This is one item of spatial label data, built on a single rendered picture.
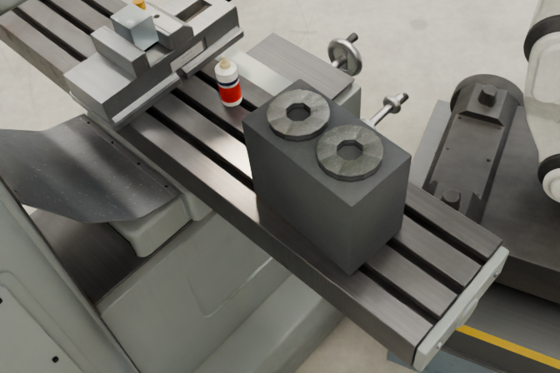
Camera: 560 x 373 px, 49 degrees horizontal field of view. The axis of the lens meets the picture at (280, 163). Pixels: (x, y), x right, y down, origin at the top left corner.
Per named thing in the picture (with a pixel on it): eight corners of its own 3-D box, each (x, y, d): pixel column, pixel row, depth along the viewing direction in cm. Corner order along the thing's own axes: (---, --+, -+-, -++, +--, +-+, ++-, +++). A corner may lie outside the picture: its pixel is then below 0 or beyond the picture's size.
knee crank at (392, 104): (397, 93, 178) (398, 78, 173) (414, 103, 175) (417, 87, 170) (348, 138, 169) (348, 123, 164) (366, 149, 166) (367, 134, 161)
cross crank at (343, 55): (338, 56, 176) (338, 22, 167) (371, 74, 171) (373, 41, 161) (301, 87, 170) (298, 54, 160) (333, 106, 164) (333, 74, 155)
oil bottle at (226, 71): (232, 89, 120) (223, 45, 111) (247, 98, 118) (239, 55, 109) (217, 101, 118) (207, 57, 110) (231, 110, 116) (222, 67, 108)
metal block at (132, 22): (139, 27, 120) (131, 2, 116) (159, 40, 118) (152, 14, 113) (118, 42, 118) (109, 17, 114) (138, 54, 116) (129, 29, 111)
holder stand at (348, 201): (305, 153, 109) (299, 70, 93) (402, 228, 98) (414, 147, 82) (253, 194, 104) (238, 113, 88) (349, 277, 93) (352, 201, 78)
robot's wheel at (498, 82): (517, 132, 178) (535, 83, 163) (514, 145, 176) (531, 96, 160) (449, 114, 185) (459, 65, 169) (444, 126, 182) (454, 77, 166)
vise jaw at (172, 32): (153, 11, 126) (148, -5, 122) (194, 36, 120) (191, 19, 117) (131, 27, 123) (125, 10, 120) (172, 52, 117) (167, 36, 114)
